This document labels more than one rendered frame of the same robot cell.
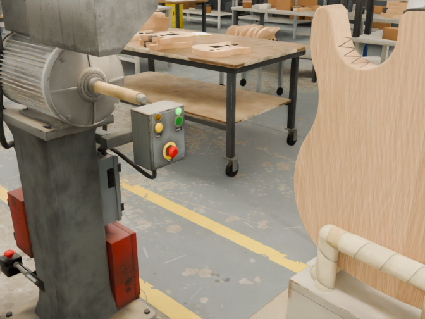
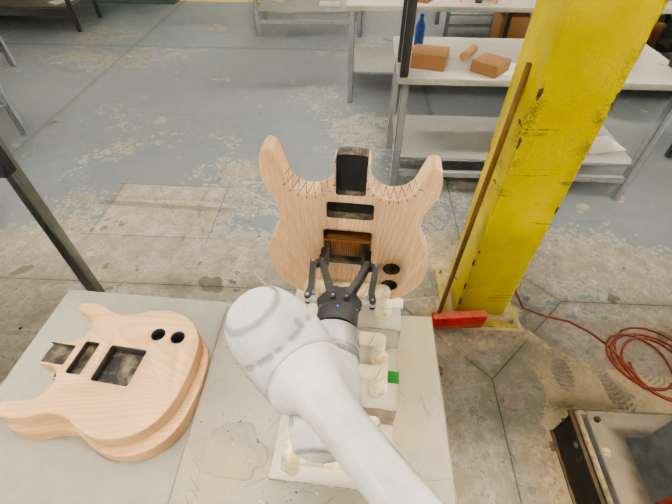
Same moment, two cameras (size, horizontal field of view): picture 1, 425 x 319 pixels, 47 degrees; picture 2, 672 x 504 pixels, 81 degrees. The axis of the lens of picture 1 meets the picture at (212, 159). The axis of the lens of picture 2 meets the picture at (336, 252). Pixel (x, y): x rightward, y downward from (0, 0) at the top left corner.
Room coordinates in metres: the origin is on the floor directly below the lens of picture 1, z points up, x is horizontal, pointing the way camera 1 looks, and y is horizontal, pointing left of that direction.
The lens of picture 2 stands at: (1.04, -0.68, 1.91)
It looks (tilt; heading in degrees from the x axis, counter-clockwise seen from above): 46 degrees down; 140
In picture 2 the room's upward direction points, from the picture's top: straight up
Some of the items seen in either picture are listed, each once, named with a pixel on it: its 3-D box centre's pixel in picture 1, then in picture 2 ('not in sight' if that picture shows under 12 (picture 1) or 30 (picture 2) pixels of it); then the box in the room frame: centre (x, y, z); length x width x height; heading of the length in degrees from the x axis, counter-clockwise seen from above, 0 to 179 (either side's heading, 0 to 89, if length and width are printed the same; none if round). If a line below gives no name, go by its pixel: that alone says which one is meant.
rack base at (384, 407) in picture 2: not in sight; (340, 380); (0.71, -0.38, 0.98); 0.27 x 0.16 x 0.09; 44
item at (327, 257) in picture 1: (327, 261); not in sight; (0.63, -0.18, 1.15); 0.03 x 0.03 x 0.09
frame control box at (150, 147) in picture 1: (141, 139); not in sight; (1.60, 0.25, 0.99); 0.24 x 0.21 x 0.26; 47
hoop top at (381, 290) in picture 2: not in sight; (346, 288); (0.63, -0.29, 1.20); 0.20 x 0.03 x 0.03; 43
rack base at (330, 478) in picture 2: not in sight; (333, 451); (0.81, -0.49, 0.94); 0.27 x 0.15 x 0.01; 44
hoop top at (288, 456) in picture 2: not in sight; (329, 460); (0.85, -0.53, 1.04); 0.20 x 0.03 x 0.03; 43
